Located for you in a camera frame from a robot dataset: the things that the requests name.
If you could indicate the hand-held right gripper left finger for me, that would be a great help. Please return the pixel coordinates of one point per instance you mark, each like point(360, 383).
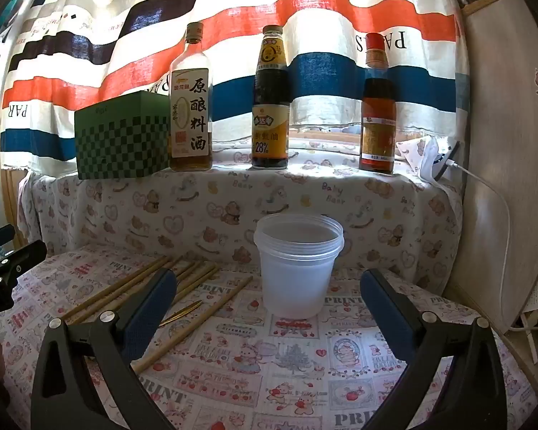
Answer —
point(148, 318)

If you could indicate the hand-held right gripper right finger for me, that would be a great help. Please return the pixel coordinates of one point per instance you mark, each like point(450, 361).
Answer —
point(385, 318)

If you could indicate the light bamboo chopstick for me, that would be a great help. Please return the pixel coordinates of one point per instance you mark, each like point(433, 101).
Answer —
point(197, 321)

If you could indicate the clear plastic container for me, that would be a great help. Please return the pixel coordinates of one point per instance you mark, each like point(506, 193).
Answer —
point(296, 277)

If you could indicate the bear print cloth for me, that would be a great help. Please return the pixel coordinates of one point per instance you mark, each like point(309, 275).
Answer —
point(161, 215)

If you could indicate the printed tablecloth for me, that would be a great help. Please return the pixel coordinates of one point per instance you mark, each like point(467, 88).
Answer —
point(260, 367)

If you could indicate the green checkered box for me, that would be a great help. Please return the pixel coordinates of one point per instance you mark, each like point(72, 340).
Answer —
point(121, 143)

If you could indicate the red cap sauce bottle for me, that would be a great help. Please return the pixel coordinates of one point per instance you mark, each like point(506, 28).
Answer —
point(376, 112)

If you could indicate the clear cooking wine bottle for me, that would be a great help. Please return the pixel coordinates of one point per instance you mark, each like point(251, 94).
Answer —
point(190, 112)

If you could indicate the white panel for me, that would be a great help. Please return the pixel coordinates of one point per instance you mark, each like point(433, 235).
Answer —
point(497, 98)

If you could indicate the dark soy sauce bottle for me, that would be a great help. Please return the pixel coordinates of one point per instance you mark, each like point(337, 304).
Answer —
point(270, 98)

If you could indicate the striped curtain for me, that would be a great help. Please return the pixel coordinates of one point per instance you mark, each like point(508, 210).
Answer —
point(323, 9)

